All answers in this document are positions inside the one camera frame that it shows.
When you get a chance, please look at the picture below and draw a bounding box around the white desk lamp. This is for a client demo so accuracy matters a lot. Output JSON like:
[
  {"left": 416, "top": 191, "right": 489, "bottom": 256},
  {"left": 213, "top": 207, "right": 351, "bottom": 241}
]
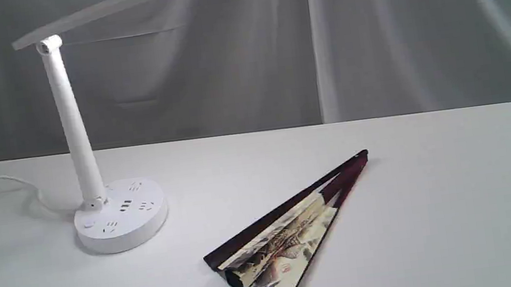
[{"left": 12, "top": 0, "right": 169, "bottom": 255}]

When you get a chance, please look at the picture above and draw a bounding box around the painted paper folding fan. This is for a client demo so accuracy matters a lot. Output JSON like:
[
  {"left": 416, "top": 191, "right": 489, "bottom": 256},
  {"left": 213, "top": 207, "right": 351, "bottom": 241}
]
[{"left": 203, "top": 150, "right": 369, "bottom": 287}]

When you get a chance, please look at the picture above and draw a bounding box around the grey backdrop curtain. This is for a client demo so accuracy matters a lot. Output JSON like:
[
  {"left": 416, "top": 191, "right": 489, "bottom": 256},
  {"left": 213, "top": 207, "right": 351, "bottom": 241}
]
[{"left": 0, "top": 0, "right": 511, "bottom": 161}]

